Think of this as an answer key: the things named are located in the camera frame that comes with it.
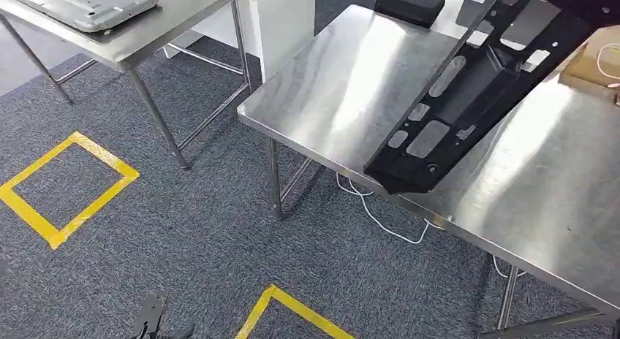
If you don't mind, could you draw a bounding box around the white cable on box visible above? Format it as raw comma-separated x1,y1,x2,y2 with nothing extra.
595,42,620,88

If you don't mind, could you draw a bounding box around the grey sheet metal panel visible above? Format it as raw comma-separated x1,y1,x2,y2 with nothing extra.
0,0,160,34

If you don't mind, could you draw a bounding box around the yellow floor tape square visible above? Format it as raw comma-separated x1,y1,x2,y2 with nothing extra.
235,284,355,339
0,131,140,251

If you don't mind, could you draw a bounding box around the cardboard box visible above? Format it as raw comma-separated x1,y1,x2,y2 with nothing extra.
558,26,620,103

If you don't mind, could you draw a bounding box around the large steel work table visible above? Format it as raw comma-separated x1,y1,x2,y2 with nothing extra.
237,0,620,339

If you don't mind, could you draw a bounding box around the white floor cable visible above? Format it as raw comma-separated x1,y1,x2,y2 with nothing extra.
335,172,528,280

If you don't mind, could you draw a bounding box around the black perforated metal panel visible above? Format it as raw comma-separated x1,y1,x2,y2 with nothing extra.
364,0,620,196

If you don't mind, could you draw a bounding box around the steel table with grey panel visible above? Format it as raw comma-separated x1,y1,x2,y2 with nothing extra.
0,0,253,172

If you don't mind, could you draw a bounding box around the black zipped case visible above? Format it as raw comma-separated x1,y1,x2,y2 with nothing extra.
374,0,447,29

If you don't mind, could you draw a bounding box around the white cabinet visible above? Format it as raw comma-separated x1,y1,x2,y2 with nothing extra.
162,0,317,83

